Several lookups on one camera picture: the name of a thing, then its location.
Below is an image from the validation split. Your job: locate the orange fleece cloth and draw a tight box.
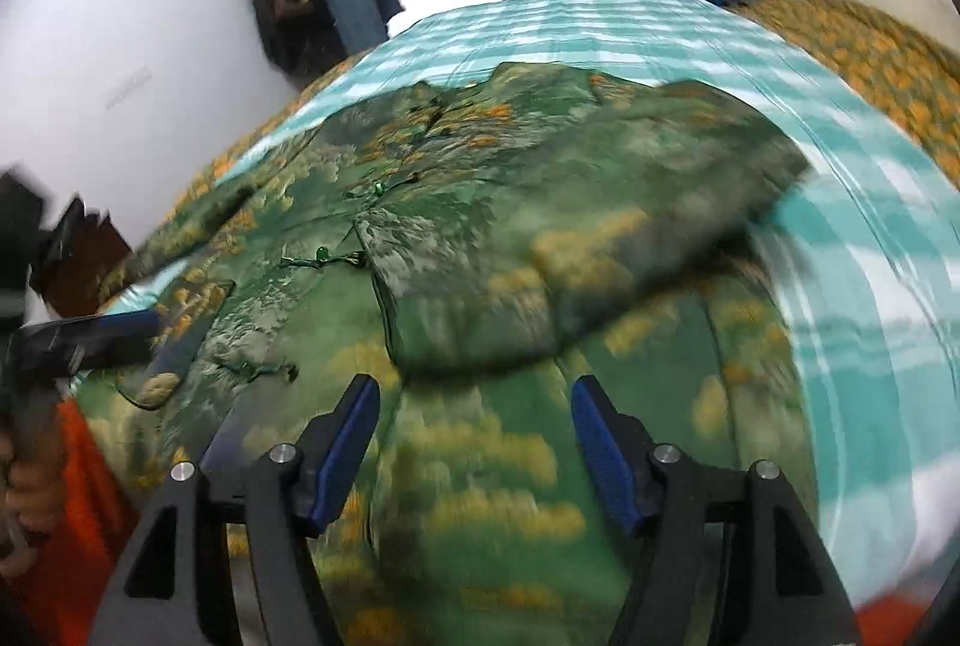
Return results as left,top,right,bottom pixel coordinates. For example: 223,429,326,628
0,398,147,646

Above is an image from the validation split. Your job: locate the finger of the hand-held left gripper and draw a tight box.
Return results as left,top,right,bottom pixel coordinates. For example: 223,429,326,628
16,308,162,378

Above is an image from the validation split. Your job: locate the green floral padded jacket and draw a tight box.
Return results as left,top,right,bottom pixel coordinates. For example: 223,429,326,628
75,59,818,646

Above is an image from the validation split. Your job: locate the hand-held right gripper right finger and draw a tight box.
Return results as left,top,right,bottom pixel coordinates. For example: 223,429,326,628
570,373,863,646

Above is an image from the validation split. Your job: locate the white wall trunking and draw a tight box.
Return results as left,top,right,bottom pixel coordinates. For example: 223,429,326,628
103,67,152,108

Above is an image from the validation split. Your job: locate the person's left hand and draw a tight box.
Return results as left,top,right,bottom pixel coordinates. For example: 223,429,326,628
0,439,65,576

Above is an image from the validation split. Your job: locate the teal white checked bedsheet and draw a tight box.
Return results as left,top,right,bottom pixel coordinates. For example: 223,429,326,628
97,0,960,617

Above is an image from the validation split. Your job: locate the orange floral blanket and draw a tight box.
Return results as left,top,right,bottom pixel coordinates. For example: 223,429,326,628
97,0,960,313

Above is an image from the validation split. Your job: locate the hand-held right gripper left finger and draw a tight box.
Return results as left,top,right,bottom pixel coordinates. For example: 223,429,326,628
90,373,382,646

